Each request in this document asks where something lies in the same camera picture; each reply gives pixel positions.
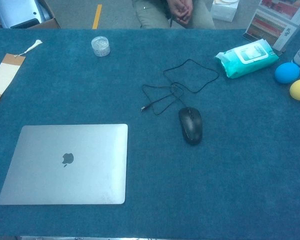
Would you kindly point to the silver laptop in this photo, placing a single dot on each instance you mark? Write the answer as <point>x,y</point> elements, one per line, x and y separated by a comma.
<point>65,165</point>

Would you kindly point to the teal wet wipes pack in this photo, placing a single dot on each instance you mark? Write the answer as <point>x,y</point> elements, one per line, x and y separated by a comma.
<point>247,60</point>

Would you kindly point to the blue foam ball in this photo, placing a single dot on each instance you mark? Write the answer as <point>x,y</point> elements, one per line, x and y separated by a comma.
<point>287,72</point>

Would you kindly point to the silver device in box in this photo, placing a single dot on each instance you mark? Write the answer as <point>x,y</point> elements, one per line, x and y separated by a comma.
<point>17,11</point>

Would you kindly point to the cardboard box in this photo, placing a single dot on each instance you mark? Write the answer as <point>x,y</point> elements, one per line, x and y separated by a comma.
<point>46,24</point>

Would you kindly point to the clear round plastic container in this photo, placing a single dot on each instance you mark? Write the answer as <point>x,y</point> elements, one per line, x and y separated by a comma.
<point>100,47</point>

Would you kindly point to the black computer mouse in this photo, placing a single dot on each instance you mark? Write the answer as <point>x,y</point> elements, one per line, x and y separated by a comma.
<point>190,127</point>

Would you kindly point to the blue felt table mat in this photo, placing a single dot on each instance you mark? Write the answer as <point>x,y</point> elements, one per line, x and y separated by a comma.
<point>165,187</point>

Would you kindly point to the seated person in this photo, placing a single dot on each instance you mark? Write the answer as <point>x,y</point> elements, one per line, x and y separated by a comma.
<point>160,12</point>

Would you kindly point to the brown white tasselled bookmark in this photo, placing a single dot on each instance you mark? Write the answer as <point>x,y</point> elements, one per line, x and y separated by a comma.
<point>2,77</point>

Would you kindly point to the white paper bag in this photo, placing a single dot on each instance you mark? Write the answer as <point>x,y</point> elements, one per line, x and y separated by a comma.
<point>225,10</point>

